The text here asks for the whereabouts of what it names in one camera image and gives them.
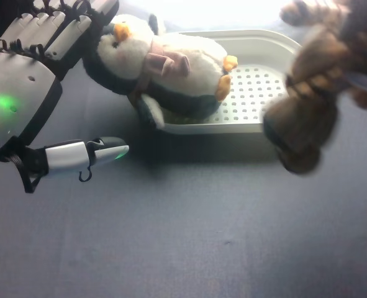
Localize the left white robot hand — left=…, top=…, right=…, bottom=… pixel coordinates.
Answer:
left=0, top=0, right=130, bottom=194

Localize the grey and white penguin toy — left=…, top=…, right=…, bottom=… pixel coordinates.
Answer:
left=81, top=13, right=239, bottom=130

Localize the orange striped tiger toy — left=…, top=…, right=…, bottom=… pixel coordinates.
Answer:
left=261, top=0, right=367, bottom=176

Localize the white perforated plastic tray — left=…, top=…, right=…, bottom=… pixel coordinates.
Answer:
left=135, top=29, right=302, bottom=135

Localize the grey table cloth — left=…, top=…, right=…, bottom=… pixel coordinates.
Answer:
left=0, top=18, right=367, bottom=298

